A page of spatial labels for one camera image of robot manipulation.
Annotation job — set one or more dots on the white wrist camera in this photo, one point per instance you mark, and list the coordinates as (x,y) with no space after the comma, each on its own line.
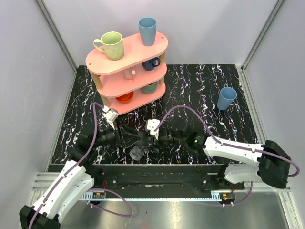
(151,126)
(110,115)

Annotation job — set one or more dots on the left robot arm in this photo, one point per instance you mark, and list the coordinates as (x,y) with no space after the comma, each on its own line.
(78,177)

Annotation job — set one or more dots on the teal speckled cup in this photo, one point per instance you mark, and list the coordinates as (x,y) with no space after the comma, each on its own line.
(149,89)

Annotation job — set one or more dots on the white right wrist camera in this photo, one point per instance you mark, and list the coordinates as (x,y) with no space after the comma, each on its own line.
(151,126)

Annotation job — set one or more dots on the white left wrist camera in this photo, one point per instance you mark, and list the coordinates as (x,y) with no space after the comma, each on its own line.
(110,115)

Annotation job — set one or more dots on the orange bowl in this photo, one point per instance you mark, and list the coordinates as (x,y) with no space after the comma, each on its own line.
(125,98)

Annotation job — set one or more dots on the blue tumbler on shelf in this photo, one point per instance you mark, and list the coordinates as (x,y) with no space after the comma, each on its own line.
(147,28)

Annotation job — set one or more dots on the pink three-tier shelf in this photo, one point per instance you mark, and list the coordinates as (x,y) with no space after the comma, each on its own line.
(133,81)

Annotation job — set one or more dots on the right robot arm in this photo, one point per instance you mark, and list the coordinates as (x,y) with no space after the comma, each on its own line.
(268,162)

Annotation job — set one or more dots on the dark blue mug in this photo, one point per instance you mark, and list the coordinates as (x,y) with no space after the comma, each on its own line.
(151,64)

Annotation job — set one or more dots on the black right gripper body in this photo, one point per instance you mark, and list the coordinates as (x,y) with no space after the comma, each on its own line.
(169,139)

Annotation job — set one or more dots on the green mug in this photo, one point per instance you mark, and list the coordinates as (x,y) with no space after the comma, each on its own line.
(110,44)

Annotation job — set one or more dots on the blue tumbler on table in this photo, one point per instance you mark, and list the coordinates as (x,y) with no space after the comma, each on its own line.
(226,97)

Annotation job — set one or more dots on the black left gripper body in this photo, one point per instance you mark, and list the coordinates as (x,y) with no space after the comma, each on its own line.
(120,136)

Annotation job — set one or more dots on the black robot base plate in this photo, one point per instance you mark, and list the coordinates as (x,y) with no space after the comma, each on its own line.
(202,177)

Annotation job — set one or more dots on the pink mug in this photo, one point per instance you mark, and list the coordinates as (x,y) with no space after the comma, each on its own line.
(129,74)

